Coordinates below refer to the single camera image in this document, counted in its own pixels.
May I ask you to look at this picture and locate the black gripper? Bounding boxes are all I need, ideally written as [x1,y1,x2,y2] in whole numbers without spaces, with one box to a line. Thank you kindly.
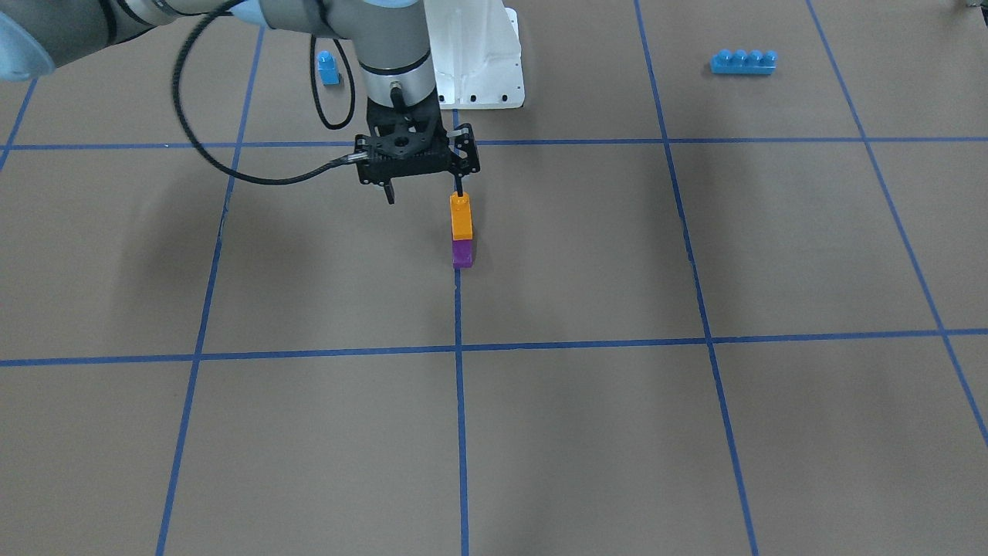
[355,100,481,205]

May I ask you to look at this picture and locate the purple trapezoid block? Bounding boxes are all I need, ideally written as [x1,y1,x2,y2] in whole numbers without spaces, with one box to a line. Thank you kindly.
[452,239,474,270]

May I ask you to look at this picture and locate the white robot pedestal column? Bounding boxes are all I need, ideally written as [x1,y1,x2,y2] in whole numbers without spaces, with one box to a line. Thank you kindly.
[425,1,526,110]

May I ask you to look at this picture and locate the orange trapezoid block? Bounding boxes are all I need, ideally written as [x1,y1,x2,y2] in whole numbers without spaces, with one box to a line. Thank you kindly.
[449,192,474,242]

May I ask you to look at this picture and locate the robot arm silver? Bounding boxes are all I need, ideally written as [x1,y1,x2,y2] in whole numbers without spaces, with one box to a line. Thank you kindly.
[2,1,481,202]

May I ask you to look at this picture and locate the small blue block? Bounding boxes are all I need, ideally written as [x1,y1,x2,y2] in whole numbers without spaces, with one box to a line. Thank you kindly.
[315,50,341,86]

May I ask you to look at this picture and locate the long blue four-stud block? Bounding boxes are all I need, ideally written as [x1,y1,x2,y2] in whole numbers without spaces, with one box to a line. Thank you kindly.
[709,49,779,75]

